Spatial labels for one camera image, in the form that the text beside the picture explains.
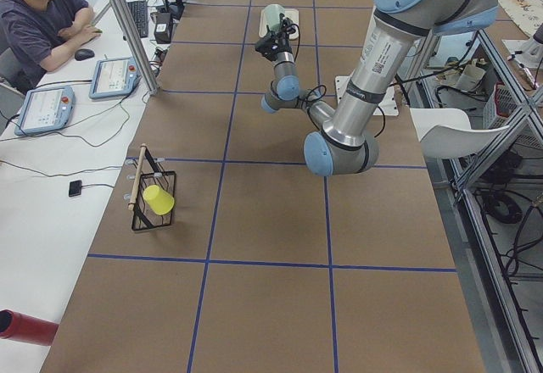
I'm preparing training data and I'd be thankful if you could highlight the blue teach pendant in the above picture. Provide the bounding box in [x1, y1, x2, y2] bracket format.
[88, 57, 141, 100]
[14, 86, 76, 136]

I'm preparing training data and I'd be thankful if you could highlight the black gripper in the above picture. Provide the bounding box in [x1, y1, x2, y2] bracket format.
[271, 16, 297, 54]

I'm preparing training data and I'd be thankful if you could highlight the black keyboard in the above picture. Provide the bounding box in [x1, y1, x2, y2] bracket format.
[126, 0, 148, 38]

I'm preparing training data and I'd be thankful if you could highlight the red cylinder bottle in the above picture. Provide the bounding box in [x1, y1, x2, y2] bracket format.
[1, 309, 59, 346]

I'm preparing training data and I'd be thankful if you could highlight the far blue teach pendant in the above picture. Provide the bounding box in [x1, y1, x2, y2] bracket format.
[88, 57, 141, 100]

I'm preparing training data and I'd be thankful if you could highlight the aluminium frame post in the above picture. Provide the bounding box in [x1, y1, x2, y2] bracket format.
[109, 0, 159, 96]

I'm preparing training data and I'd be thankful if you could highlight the mint green plastic cup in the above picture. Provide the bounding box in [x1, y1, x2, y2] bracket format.
[263, 3, 285, 32]

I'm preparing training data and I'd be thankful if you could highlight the near blue teach pendant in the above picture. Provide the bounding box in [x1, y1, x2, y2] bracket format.
[14, 86, 76, 136]

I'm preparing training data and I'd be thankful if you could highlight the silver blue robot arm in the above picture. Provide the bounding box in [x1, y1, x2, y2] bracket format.
[255, 0, 498, 176]

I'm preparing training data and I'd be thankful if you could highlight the yellow plastic cup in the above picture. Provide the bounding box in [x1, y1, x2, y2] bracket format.
[143, 185, 175, 215]

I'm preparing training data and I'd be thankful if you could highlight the white plastic chair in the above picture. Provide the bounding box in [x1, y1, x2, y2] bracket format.
[410, 108, 510, 159]

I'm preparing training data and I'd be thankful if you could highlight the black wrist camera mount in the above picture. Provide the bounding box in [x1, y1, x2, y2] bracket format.
[255, 35, 278, 62]

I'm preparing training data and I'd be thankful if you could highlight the seated man in glasses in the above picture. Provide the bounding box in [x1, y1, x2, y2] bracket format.
[1, 0, 102, 87]

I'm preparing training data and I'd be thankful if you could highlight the small black phone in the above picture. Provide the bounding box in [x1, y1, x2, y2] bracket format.
[68, 180, 83, 198]

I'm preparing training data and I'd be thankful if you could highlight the black computer mouse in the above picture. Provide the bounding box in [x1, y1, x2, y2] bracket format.
[74, 48, 95, 61]

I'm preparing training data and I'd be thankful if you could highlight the black wire cup rack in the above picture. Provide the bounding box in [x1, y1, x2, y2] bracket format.
[125, 143, 176, 232]

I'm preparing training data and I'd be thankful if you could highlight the cream rabbit print tray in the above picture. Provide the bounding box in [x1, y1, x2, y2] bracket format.
[259, 4, 299, 40]

